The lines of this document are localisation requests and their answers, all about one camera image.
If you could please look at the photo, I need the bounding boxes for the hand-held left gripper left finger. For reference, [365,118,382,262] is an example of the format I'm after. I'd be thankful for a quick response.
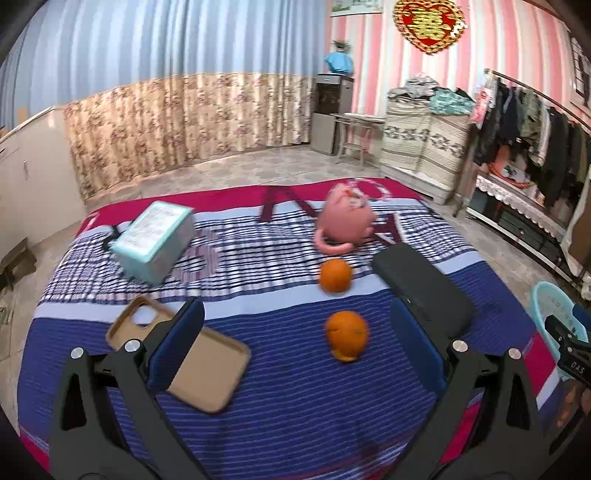
[48,296,206,480]

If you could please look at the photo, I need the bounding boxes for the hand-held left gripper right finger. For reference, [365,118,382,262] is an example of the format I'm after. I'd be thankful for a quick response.
[390,299,555,480]

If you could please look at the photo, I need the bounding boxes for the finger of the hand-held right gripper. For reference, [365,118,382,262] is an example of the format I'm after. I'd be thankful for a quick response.
[544,305,591,347]

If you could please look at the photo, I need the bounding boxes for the light blue plastic basket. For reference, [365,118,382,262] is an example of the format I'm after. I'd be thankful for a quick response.
[530,281,591,384]

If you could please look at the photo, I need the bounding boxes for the person's right hand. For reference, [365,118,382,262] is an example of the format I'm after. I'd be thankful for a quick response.
[554,385,589,430]

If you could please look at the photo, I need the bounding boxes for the tan phone case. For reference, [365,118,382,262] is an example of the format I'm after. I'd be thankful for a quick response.
[106,295,252,414]

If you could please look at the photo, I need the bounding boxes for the black oblong case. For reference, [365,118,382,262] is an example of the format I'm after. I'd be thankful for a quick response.
[372,243,475,337]

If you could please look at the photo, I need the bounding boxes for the orange fruit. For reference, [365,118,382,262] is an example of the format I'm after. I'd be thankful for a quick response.
[324,311,370,361]
[320,259,353,294]

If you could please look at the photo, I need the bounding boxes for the folded brown table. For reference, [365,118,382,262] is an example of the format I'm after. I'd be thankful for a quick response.
[563,175,591,273]

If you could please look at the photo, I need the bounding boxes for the low television cabinet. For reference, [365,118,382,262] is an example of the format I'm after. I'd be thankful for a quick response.
[466,173,583,268]

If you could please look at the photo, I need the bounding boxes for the teal box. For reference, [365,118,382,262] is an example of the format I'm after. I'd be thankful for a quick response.
[111,200,195,286]

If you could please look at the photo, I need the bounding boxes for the white lace cloth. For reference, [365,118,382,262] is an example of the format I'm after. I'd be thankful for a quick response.
[475,174,571,227]

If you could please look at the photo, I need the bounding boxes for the pink pig toy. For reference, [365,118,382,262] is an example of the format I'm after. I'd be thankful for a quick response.
[315,182,376,256]

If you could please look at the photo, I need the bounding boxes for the orange items on cabinet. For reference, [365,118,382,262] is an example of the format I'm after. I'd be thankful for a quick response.
[489,159,546,204]

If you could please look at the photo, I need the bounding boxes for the metal clothes rack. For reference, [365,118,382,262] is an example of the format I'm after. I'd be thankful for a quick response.
[455,68,591,287]

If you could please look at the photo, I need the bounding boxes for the cardboard piece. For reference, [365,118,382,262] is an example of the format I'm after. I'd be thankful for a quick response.
[0,247,38,289]

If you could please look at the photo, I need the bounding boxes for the cloth covered cabinet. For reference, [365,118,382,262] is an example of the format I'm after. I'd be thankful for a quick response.
[379,95,474,206]

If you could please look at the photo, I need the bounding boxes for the row of hanging clothes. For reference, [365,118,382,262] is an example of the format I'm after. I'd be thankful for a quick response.
[471,78,591,208]

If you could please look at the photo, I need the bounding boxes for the white cabinet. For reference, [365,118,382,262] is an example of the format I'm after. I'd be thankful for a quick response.
[0,106,88,264]

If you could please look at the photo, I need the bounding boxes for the blue and floral curtain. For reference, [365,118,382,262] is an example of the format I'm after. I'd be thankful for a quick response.
[0,0,328,201]

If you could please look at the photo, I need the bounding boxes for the metal stool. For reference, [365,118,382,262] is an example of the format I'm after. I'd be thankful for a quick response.
[330,113,386,169]

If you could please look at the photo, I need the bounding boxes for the pink hanging bag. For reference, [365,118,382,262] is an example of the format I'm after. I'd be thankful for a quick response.
[470,76,497,125]

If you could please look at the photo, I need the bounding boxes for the grey water dispenser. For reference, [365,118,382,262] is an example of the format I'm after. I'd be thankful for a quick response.
[310,73,355,155]

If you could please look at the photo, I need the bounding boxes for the teal clothes pile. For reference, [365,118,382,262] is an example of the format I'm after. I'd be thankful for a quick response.
[429,88,476,116]

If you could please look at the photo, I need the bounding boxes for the grey clothes pile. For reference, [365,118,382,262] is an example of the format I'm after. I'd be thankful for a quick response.
[387,74,439,100]

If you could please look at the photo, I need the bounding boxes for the blue covered water bottle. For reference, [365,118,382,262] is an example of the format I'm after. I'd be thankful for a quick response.
[323,51,356,76]

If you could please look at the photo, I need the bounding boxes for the framed wall poster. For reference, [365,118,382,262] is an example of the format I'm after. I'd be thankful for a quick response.
[568,34,591,107]

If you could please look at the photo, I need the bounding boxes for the red heart wall decoration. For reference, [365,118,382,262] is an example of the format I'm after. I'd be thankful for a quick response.
[392,0,466,55]

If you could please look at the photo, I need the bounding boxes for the landscape wall picture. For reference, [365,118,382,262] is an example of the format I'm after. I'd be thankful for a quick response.
[329,0,384,17]

